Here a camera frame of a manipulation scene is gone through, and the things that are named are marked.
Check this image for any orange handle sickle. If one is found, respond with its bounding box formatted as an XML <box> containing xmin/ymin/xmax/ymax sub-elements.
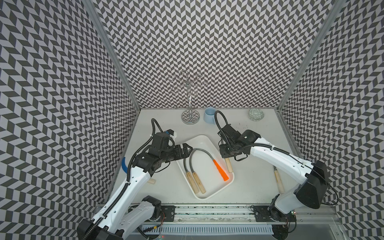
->
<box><xmin>195</xmin><ymin>148</ymin><xmax>229</xmax><ymax>182</ymax></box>

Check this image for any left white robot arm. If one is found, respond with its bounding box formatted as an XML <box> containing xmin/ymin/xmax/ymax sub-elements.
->
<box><xmin>77</xmin><ymin>132</ymin><xmax>193</xmax><ymax>240</ymax></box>

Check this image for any white rectangular storage tray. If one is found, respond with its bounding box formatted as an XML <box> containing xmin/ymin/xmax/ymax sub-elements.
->
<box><xmin>177</xmin><ymin>135</ymin><xmax>235</xmax><ymax>201</ymax></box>

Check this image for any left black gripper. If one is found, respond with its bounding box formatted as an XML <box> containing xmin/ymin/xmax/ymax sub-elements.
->
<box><xmin>159</xmin><ymin>142</ymin><xmax>193</xmax><ymax>163</ymax></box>

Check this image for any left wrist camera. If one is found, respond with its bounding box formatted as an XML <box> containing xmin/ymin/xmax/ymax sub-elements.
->
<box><xmin>165</xmin><ymin>129</ymin><xmax>177</xmax><ymax>140</ymax></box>

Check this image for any green patterned small bowl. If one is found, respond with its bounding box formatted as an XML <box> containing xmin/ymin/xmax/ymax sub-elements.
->
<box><xmin>248</xmin><ymin>108</ymin><xmax>265</xmax><ymax>122</ymax></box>

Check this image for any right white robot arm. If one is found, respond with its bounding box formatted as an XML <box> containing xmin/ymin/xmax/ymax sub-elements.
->
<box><xmin>218</xmin><ymin>124</ymin><xmax>330</xmax><ymax>222</ymax></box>

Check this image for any light blue mug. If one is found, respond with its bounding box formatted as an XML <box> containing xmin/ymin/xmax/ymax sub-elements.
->
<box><xmin>204</xmin><ymin>107</ymin><xmax>216</xmax><ymax>125</ymax></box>

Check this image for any chrome mug tree stand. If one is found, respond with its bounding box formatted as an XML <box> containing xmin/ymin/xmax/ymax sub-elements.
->
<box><xmin>169</xmin><ymin>70</ymin><xmax>206</xmax><ymax>125</ymax></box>

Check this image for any blue blade wooden sickle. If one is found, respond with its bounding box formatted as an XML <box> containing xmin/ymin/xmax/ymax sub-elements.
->
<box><xmin>121</xmin><ymin>157</ymin><xmax>156</xmax><ymax>185</ymax></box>

